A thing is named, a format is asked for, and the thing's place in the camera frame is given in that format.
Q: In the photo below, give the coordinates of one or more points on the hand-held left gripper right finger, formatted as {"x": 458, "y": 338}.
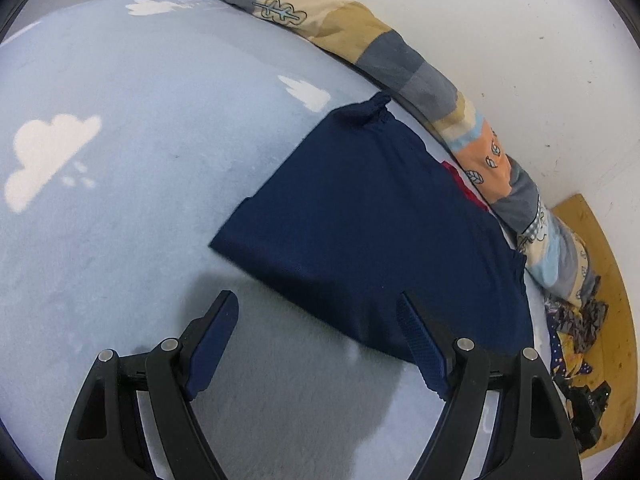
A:
{"x": 422, "y": 345}

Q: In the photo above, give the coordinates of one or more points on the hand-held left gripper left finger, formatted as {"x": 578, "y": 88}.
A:
{"x": 210, "y": 345}

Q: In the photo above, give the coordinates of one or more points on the navy work jacket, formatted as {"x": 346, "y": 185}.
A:
{"x": 375, "y": 220}

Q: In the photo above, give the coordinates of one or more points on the navy yellow starred cloth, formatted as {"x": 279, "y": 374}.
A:
{"x": 562, "y": 360}

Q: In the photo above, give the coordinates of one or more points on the bed with cloud-print sheet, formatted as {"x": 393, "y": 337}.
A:
{"x": 150, "y": 210}

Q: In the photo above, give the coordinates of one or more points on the grey red patterned cloth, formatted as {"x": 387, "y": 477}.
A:
{"x": 585, "y": 320}

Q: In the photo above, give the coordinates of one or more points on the wooden headboard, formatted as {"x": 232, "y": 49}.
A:
{"x": 615, "y": 310}

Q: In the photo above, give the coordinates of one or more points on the rolled patchwork quilt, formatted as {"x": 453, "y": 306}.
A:
{"x": 400, "y": 67}

